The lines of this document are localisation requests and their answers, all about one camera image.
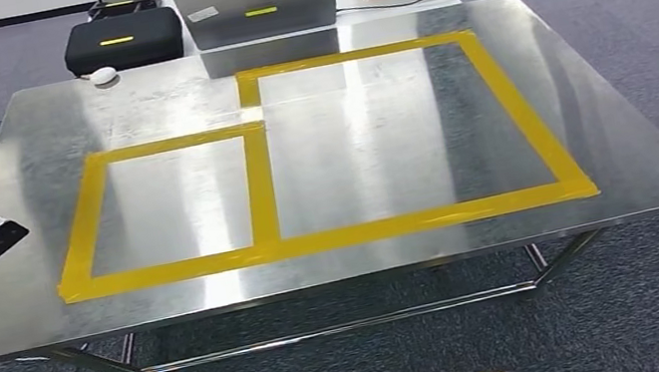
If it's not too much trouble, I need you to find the white computer mouse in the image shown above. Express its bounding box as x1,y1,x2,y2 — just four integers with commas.
87,64,120,89

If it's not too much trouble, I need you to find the black case with yellow light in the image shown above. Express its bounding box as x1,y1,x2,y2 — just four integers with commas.
58,3,189,81

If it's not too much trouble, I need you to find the black laptop cable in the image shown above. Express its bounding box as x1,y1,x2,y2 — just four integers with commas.
334,0,463,22

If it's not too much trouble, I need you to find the small black case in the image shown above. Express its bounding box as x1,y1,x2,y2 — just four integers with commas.
85,0,165,22

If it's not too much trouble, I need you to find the stainless steel workbench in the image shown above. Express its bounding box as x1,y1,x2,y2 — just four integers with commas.
0,0,659,372

